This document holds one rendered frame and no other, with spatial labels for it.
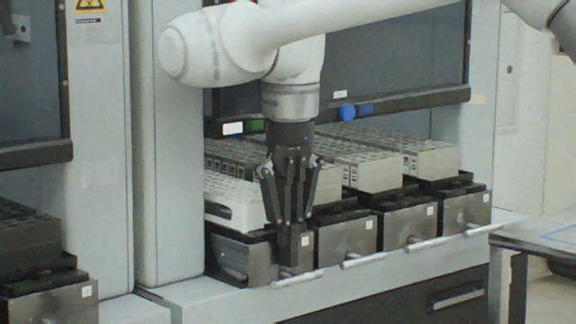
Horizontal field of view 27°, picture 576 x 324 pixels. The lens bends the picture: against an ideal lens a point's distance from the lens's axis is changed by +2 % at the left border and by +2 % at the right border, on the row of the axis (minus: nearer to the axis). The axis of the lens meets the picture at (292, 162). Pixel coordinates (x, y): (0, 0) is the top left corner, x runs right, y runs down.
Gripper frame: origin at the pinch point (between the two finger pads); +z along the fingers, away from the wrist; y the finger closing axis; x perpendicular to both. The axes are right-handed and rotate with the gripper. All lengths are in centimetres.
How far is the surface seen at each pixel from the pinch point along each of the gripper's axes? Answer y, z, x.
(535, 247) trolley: -25.0, -1.6, 28.7
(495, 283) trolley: -24.5, 5.9, 21.7
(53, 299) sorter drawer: 40.5, 0.7, -2.2
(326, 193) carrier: -17.0, -3.7, -9.7
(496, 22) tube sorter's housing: -62, -31, -11
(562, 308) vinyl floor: -204, 80, -93
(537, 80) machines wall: -223, 8, -122
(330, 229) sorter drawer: -11.1, 0.1, -2.2
